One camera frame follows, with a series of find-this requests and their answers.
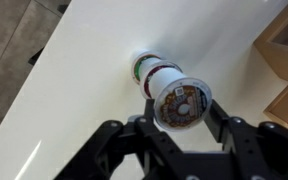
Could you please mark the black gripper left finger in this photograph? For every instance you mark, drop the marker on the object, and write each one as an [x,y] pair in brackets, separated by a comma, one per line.
[105,150]

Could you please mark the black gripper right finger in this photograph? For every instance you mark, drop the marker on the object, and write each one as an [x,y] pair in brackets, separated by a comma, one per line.
[248,152]

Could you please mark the maroon lid coffee pod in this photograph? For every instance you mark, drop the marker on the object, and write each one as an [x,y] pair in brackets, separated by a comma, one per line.
[156,75]

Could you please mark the green lid coffee pod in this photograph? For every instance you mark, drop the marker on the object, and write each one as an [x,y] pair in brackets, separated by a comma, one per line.
[138,58]

